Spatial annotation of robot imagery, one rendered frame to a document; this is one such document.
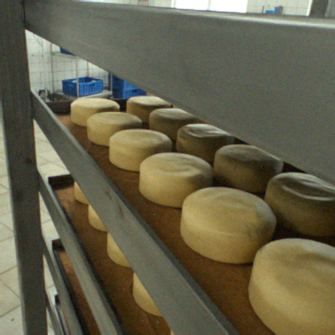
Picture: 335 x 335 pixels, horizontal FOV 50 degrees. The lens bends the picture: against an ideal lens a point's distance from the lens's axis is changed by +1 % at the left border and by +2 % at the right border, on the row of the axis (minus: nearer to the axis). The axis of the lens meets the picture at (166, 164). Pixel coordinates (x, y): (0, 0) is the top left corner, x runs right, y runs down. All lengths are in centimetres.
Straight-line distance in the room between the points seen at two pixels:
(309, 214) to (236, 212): 5
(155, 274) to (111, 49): 10
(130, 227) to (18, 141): 27
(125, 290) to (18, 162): 21
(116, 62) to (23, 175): 29
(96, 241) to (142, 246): 19
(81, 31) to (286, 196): 15
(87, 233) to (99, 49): 21
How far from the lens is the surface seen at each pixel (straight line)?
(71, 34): 24
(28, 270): 51
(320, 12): 63
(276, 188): 23
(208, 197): 20
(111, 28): 17
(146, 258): 17
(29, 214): 47
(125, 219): 18
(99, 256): 33
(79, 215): 39
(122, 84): 640
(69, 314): 39
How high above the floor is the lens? 152
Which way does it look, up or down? 23 degrees down
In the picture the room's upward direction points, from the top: 5 degrees clockwise
